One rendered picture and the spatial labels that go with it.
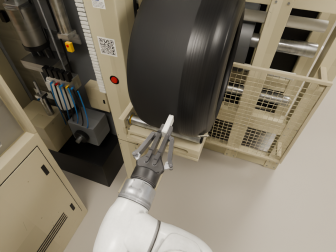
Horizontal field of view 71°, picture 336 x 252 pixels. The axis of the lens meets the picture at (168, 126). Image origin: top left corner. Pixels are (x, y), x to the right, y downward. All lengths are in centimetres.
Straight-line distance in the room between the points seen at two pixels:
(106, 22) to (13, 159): 67
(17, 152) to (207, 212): 128
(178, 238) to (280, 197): 153
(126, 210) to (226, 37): 52
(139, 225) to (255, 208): 144
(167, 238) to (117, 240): 11
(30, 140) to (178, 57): 77
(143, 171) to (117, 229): 15
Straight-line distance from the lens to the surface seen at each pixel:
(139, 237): 60
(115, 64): 103
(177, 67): 68
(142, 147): 71
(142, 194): 62
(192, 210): 185
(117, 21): 92
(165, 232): 62
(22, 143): 119
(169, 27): 71
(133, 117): 109
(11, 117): 115
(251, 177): 207
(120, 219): 60
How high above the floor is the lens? 171
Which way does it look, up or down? 48 degrees down
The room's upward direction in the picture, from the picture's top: straight up
